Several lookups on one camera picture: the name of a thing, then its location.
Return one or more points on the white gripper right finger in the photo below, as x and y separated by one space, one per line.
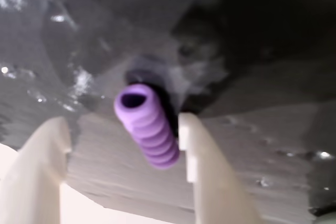
212 182

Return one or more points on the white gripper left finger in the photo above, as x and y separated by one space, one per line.
34 171

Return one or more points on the purple ribbed pen grip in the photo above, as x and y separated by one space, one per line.
155 134

